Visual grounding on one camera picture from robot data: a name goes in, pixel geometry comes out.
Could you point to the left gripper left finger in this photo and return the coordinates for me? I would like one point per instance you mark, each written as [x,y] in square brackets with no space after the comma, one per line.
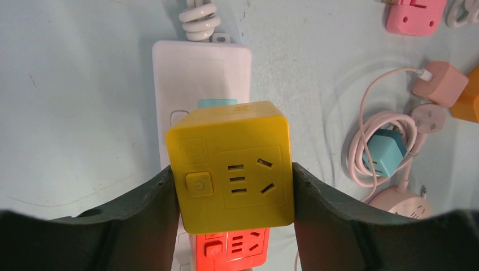
[136,231]

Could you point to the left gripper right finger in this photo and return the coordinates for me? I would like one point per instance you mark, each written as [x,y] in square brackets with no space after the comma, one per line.
[334,231]

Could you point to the pink round power strip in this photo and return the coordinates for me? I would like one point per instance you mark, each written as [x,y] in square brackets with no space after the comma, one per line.
[408,204]

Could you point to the red cube socket adapter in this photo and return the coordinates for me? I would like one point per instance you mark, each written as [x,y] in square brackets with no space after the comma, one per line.
[232,250]

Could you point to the teal cube socket adapter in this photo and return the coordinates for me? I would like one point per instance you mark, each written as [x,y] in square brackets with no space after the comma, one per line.
[387,150]

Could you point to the yellow cube socket adapter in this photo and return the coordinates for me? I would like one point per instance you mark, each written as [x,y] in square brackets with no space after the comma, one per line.
[232,168]

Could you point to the white multicolour power strip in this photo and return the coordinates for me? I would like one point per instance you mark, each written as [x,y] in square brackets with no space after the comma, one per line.
[206,70]

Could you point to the orange power strip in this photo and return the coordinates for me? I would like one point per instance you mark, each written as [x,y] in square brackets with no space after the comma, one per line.
[466,107]

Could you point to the small pink plug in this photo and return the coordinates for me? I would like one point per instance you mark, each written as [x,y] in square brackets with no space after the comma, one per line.
[441,83]

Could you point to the pink square plug adapter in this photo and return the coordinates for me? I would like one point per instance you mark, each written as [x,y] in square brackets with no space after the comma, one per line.
[414,17]

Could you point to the light green table mat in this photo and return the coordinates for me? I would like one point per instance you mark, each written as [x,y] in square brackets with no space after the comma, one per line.
[78,110]

